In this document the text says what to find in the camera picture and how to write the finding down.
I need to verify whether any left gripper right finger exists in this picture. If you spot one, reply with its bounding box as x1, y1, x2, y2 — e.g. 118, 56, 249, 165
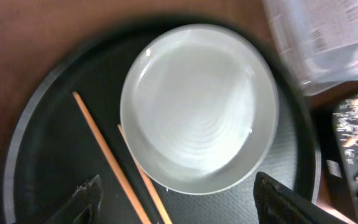
253, 172, 343, 224

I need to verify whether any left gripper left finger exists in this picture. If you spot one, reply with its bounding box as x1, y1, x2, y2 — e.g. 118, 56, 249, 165
46, 175, 102, 224

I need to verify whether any round black tray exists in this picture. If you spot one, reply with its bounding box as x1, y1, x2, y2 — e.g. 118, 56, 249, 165
0, 14, 321, 223

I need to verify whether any left wooden chopstick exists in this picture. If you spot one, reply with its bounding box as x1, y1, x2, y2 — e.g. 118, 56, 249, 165
72, 91, 152, 224

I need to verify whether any wooden chopstick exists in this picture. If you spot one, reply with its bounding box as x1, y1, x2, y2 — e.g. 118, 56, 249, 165
116, 162, 173, 224
72, 91, 152, 224

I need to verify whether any right wooden chopstick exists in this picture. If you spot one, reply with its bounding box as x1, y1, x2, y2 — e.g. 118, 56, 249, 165
116, 162, 173, 224

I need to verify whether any grey round plate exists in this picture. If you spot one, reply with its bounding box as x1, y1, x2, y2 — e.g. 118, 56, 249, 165
120, 24, 279, 195

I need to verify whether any clear plastic bin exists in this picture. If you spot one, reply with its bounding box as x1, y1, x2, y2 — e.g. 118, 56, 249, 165
264, 0, 358, 96

